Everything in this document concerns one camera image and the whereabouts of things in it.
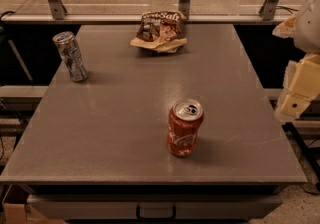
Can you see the grey drawer with handle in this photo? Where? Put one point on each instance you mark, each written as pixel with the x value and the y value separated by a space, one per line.
pixel 154 207

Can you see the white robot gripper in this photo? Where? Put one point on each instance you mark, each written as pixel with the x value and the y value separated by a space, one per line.
pixel 309 27

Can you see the silver drink can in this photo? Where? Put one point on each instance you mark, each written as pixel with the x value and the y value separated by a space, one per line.
pixel 70 53

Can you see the brown sea salt chip bag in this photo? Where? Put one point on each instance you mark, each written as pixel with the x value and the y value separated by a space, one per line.
pixel 161 31

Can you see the cardboard box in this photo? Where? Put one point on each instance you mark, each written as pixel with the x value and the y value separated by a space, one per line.
pixel 18 211

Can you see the red coke can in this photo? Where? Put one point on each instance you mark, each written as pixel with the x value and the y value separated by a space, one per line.
pixel 184 120

